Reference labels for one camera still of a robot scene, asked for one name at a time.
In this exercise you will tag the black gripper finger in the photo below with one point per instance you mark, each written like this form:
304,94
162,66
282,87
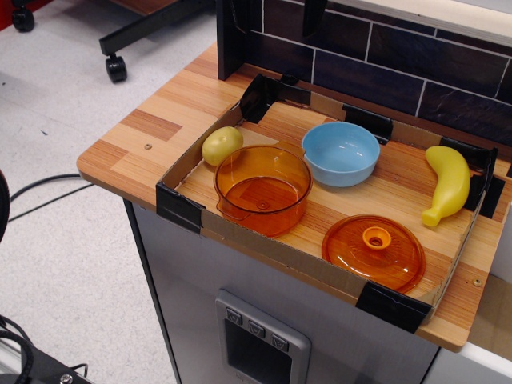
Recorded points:
312,16
240,12

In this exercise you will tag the orange transparent pot lid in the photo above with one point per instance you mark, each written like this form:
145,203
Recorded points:
378,249

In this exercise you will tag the orange transparent plastic pot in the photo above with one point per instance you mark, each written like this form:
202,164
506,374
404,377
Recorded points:
264,187

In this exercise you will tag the cardboard fence with black tape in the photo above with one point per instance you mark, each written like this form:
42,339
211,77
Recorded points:
459,252

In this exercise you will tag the yellow toy potato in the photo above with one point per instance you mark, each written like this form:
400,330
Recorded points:
219,144

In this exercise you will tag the light blue plastic bowl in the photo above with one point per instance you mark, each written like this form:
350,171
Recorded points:
340,154

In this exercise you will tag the dark brick backsplash panel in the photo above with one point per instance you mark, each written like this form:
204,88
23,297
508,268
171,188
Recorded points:
427,72

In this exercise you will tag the yellow toy banana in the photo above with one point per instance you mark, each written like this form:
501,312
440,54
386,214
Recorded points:
453,184

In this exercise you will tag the grey toy dishwasher cabinet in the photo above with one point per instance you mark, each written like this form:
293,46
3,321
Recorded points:
227,317

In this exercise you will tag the black wheeled cart frame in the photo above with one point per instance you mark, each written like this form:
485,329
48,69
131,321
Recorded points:
105,42

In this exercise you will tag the black equipment with cables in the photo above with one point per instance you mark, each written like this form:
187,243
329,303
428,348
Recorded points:
23,362

